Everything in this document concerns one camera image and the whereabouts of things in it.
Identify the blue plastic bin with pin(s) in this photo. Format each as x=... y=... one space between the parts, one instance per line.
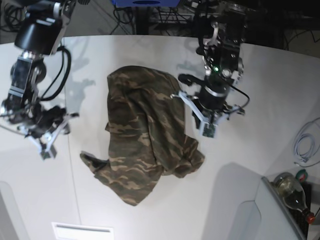
x=146 y=3

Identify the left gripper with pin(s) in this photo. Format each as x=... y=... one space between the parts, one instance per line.
x=209 y=107

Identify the clear plastic bottle red cap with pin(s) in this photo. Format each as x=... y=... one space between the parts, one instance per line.
x=293 y=195

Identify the green tape roll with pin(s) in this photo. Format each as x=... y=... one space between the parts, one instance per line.
x=301 y=175

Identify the camouflage t-shirt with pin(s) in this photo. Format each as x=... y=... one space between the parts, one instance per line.
x=147 y=134

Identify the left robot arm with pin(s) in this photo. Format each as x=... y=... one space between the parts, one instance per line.
x=219 y=39

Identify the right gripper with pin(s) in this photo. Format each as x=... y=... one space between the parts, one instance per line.
x=44 y=127

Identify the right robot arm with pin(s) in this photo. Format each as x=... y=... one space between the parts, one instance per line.
x=40 y=35

